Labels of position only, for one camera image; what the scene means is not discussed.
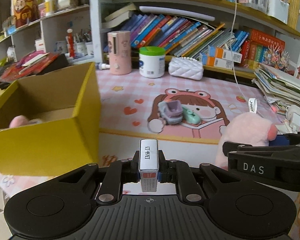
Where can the white charger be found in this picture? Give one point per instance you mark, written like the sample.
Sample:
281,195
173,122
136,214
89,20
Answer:
296,117

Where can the orange white boxes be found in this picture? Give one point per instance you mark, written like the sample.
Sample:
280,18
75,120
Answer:
220,57

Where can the pink plush toy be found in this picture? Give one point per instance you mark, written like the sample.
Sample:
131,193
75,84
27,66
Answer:
19,122

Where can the white quilted purse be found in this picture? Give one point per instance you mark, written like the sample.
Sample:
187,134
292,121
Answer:
186,68

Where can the stack of papers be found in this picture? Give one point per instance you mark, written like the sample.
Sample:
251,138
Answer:
282,85

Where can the small white glue bottle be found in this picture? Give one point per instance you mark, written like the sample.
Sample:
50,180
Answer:
103,66

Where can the red boxed book set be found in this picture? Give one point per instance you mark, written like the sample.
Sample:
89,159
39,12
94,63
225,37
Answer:
262,45

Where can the white pen cup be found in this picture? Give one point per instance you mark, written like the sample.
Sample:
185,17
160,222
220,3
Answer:
80,49
89,48

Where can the white staple box red label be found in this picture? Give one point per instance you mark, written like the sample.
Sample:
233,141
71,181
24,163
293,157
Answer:
148,155

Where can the tall red pen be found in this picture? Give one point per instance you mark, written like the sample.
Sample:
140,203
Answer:
70,42

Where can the row of colourful books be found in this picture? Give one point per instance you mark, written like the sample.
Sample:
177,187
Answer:
170,35

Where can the white pen containers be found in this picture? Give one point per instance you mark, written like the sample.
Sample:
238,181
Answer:
270,5

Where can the yellow cardboard box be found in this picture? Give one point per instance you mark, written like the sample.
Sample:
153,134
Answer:
52,142

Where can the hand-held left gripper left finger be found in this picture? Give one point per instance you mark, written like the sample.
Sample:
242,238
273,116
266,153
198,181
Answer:
135,165

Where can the thick white books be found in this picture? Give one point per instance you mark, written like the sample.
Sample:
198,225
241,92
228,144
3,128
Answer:
120,16

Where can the fortune god figurine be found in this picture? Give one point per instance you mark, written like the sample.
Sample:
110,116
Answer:
25,12

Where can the wooden bookshelf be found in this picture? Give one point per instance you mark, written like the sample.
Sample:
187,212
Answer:
240,12

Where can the rolled white poster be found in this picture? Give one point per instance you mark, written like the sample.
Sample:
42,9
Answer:
175,12

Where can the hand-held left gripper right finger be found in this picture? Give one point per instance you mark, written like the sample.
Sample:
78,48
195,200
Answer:
163,162

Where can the bundle of colourful sticks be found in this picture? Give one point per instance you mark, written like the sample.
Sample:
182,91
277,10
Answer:
277,57

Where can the white shelf cabinet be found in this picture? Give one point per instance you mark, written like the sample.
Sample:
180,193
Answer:
55,27

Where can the white jar green lid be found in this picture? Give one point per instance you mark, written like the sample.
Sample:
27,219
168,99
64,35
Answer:
152,63

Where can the green toy phone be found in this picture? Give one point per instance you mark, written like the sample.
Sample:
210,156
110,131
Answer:
191,116

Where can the pink humidifier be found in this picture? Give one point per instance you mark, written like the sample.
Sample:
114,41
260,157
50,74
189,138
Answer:
118,52

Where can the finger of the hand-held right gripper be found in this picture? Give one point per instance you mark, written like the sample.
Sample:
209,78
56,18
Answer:
265,148
297,138

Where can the printed desk mat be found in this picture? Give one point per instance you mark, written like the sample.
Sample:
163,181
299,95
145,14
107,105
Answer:
130,100

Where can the grey purple toy car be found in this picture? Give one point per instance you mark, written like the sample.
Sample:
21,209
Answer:
170,111

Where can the pink pig plush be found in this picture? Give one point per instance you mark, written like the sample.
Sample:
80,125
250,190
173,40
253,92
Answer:
245,130

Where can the pink checkered tablecloth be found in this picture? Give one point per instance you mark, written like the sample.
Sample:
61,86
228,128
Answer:
15,182

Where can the white bottle yellow label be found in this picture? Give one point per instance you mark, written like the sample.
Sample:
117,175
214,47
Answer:
50,6

